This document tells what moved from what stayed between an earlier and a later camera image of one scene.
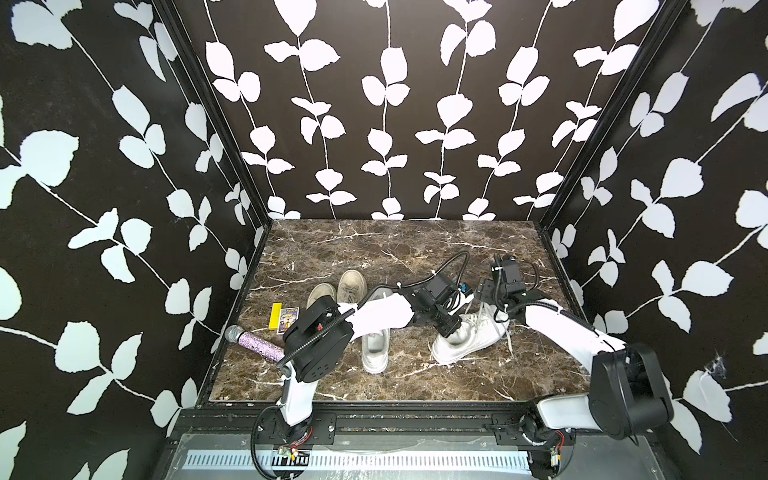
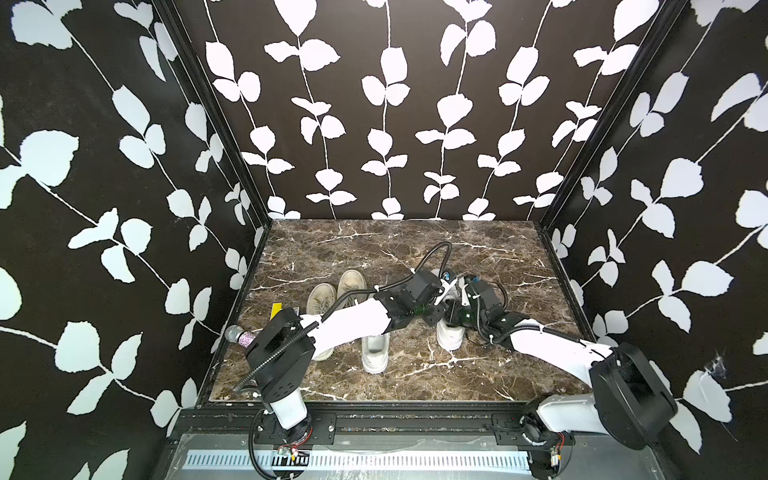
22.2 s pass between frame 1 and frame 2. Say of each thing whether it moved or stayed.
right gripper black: moved
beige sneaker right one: stayed
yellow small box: stayed
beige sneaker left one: stayed
